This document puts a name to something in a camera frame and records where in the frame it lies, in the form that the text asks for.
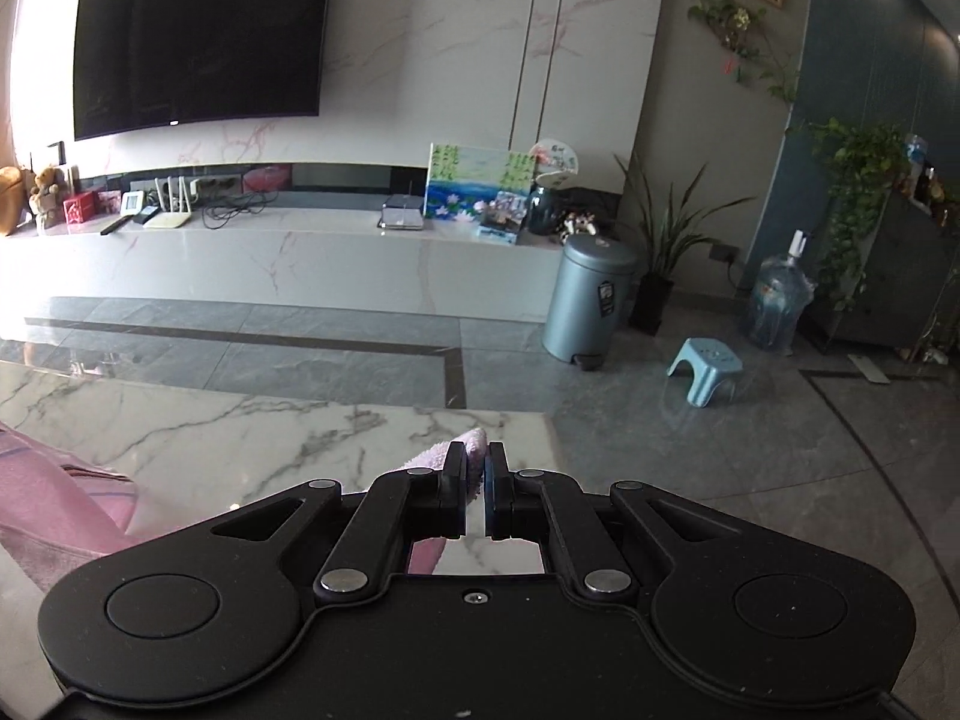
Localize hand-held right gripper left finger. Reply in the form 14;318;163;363
202;443;468;607

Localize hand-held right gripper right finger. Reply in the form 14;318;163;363
484;444;751;607

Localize pink towel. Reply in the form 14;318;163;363
0;420;490;593

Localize grey-blue pedal trash can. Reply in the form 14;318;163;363
541;234;641;371

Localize long-leaf potted plant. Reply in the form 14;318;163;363
613;154;758;335

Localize light blue plastic stool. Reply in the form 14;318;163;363
667;337;744;390

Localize small photo picture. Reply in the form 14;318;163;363
476;193;530;245

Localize marble television console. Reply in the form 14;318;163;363
0;204;572;332

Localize small toy figurines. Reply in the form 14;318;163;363
559;211;602;245

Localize silver set-top box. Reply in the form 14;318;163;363
377;195;425;230

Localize dark glass jar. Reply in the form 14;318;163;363
527;186;565;236

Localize lotus pond painting canvas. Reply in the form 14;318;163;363
424;142;535;227

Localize round paper hand fan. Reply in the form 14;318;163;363
529;139;580;189

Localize large water jug with pump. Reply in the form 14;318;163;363
742;229;818;354

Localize white router with antennas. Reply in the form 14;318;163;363
142;176;193;230

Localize grey cabinet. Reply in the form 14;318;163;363
814;191;960;355

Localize green pothos plant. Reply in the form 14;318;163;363
795;118;913;313

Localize brown teddy bear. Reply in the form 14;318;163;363
28;165;65;230

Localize black flat screen television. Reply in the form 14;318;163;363
73;0;340;142

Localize tan bag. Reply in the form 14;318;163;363
0;165;31;238

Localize hanging vine plant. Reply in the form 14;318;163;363
686;0;800;107

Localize black cables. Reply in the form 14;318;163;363
199;191;280;230

